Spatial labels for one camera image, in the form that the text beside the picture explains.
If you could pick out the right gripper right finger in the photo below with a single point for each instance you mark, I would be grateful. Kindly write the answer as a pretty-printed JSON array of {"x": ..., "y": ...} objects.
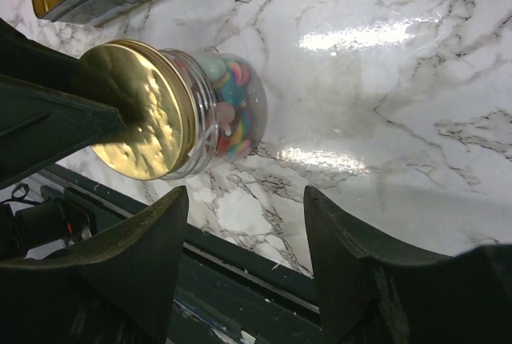
[{"x": 374, "y": 288}]

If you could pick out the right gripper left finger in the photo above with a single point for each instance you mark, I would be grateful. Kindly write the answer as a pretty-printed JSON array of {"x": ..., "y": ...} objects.
[{"x": 115, "y": 287}]

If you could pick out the round jar lid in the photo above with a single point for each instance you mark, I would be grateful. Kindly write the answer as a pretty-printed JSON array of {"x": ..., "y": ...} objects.
[{"x": 154, "y": 101}]

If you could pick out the clear glass jar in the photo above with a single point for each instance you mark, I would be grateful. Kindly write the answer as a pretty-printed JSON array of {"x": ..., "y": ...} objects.
[{"x": 232, "y": 109}]

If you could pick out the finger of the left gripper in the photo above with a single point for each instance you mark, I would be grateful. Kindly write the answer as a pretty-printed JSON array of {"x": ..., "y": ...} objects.
[{"x": 48, "y": 107}]

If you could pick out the black mounting base rail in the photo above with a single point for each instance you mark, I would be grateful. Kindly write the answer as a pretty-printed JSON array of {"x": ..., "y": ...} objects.
[{"x": 223, "y": 293}]

